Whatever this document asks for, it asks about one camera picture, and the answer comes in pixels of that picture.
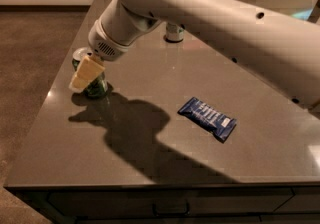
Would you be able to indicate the blue snack wrapper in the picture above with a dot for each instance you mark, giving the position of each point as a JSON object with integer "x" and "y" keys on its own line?
{"x": 208, "y": 118}

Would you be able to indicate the white and green can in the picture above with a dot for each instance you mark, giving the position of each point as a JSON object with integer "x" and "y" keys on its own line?
{"x": 174, "y": 33}

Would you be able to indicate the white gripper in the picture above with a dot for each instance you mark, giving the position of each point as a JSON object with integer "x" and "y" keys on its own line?
{"x": 104, "y": 45}

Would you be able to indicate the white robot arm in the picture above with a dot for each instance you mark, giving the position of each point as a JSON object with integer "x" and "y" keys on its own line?
{"x": 282, "y": 51}

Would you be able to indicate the black drawer handle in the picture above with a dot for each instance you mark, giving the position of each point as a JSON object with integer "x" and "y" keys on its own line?
{"x": 171, "y": 210}

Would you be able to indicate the green soda can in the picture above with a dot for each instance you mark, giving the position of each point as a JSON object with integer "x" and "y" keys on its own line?
{"x": 98, "y": 87}

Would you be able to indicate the dark cabinet drawer front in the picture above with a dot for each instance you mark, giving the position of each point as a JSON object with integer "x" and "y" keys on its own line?
{"x": 163, "y": 203}

